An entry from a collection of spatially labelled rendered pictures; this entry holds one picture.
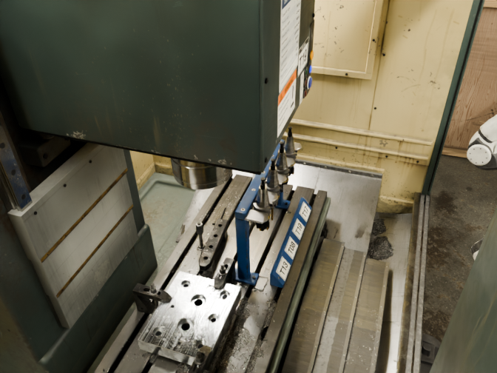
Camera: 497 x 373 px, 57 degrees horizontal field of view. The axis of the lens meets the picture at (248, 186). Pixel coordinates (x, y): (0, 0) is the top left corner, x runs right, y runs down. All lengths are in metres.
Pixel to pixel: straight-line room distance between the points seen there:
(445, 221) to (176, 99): 2.77
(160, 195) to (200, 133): 1.66
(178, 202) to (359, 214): 0.98
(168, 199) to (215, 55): 1.77
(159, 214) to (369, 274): 1.14
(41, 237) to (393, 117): 1.49
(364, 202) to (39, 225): 1.45
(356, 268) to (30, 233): 1.28
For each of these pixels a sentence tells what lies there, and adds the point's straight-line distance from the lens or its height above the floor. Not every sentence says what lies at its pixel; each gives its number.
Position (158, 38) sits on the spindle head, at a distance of 0.95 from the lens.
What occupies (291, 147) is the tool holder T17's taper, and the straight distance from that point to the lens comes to 1.75.
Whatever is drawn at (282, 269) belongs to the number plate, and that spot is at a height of 0.94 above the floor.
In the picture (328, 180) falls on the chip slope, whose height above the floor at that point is 0.83.
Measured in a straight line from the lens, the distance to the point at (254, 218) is 1.48.
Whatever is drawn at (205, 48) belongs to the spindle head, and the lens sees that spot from 0.91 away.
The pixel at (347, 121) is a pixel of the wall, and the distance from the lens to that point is 2.19.
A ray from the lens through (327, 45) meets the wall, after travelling 2.05.
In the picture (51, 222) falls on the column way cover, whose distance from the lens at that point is 1.45.
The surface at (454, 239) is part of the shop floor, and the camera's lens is 3.41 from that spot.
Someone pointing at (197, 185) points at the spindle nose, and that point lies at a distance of 1.16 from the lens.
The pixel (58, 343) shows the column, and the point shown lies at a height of 0.87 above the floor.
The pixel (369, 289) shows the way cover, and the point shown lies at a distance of 1.98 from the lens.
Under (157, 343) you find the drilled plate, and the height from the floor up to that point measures 0.99.
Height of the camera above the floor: 2.21
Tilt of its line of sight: 38 degrees down
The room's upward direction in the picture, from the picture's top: 1 degrees counter-clockwise
